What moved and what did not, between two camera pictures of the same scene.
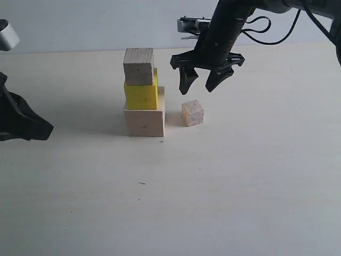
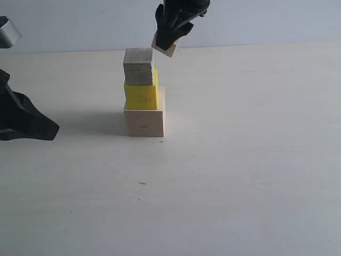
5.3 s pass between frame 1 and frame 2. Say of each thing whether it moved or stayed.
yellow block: stayed
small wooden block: moved
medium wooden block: stayed
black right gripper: moved
